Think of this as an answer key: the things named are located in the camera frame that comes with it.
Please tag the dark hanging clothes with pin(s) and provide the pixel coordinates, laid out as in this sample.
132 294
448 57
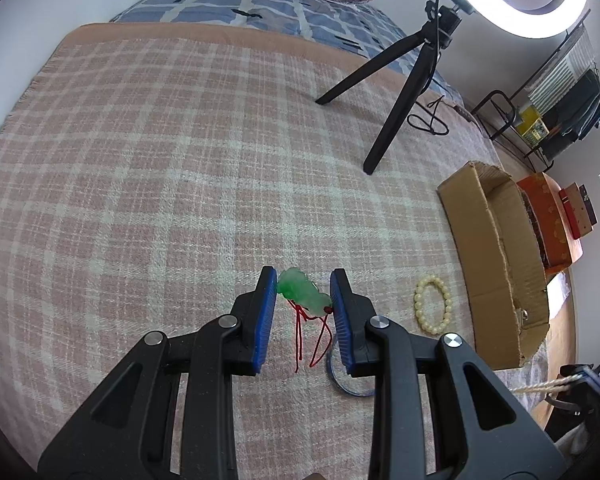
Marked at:
580 105

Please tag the thin blue bangle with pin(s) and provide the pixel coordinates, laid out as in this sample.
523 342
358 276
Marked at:
340 387

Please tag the pink plaid blanket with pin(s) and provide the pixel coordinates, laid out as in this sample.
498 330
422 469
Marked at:
180 160

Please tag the black clothes rack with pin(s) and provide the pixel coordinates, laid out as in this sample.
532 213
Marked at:
490 94

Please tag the black tripod stand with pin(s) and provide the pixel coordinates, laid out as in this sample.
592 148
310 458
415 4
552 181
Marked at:
405 95

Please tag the brown box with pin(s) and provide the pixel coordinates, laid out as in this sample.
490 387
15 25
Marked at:
585 210

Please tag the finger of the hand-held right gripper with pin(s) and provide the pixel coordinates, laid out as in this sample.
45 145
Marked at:
589 377

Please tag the blue patterned bed sheet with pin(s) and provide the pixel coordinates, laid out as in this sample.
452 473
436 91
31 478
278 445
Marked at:
280 10

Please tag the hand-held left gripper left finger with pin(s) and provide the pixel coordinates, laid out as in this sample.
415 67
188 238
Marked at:
267 320

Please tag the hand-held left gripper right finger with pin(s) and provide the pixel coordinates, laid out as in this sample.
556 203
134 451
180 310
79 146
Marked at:
341 320

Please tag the striped hanging towel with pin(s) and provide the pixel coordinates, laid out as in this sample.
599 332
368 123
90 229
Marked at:
565 70

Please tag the orange cloth covered table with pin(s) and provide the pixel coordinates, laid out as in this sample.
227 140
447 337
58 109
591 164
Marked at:
550 210

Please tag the shallow cardboard box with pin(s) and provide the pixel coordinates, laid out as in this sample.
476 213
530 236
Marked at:
470 220

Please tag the red box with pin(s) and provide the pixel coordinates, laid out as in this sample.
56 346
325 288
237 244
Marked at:
570 215

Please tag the yellow box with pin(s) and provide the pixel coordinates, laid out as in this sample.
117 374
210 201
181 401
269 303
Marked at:
532 127

